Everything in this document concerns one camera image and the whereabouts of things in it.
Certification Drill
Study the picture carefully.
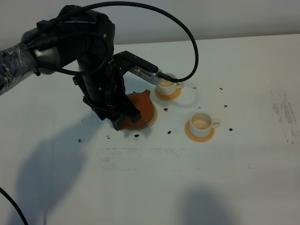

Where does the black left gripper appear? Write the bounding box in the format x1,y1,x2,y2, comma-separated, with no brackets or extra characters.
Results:
73,75,141,131

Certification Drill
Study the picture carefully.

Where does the brown clay teapot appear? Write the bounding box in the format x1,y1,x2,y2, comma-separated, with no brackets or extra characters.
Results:
124,90,153,130

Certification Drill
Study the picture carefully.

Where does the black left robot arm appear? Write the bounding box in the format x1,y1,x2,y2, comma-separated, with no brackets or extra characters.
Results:
0,5,141,130

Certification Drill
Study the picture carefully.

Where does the beige round teapot saucer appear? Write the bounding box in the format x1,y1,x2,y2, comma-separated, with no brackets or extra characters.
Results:
141,104,158,129

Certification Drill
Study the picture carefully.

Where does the far orange round coaster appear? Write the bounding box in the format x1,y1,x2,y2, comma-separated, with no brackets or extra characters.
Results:
155,87,181,101

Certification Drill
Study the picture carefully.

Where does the orange round coaster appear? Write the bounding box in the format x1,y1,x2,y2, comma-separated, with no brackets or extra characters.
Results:
185,121,215,143
155,87,181,101

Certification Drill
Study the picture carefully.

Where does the far white teacup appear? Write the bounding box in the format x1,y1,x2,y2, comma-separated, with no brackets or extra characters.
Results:
156,79,184,96

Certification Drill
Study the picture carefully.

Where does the white teacup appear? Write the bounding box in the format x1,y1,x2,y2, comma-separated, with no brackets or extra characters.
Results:
156,79,184,96
188,112,221,138

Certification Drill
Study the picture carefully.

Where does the near orange round coaster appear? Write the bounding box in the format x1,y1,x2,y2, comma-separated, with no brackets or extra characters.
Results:
185,121,215,143

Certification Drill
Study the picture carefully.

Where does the near white teacup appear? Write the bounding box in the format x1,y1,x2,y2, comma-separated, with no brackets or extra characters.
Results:
188,112,221,138

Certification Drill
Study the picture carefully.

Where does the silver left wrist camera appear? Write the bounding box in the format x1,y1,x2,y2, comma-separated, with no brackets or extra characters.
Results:
129,66,163,85

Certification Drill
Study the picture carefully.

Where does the black braided camera cable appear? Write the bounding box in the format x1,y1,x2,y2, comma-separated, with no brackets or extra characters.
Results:
21,1,199,83

